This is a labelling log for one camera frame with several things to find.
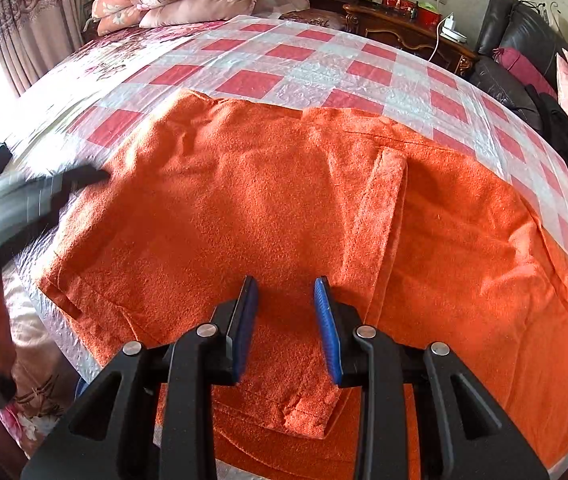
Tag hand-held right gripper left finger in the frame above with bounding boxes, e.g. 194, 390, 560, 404
20, 275, 259, 480

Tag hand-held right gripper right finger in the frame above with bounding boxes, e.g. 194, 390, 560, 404
313, 276, 550, 480

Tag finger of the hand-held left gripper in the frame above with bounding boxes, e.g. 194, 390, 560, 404
48, 166, 111, 194

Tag orange pants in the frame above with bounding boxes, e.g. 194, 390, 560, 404
38, 89, 568, 480

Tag bed with floral sheet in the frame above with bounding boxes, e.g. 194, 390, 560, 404
0, 19, 229, 453

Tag pink curtain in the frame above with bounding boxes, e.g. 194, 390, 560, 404
0, 0, 96, 98

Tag pink floral pillows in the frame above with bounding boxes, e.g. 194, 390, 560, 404
90, 0, 161, 37

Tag folded pale pink quilt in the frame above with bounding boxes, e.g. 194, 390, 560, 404
138, 0, 311, 29

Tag dark red patterned pillow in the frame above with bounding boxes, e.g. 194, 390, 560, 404
278, 8, 345, 32

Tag black clothing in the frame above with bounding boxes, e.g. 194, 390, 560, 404
525, 84, 568, 182

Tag carved wooden nightstand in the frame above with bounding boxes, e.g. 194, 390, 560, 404
342, 2, 480, 77

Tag magenta cushion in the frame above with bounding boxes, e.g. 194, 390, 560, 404
492, 46, 558, 100

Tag red container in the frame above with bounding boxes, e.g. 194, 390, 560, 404
415, 7, 440, 32

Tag black leather armchair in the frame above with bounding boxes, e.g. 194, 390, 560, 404
468, 0, 568, 196

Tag white charger with cable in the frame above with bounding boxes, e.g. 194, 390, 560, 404
430, 11, 458, 62

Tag wire clothes hangers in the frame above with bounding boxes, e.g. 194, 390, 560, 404
528, 1, 565, 27

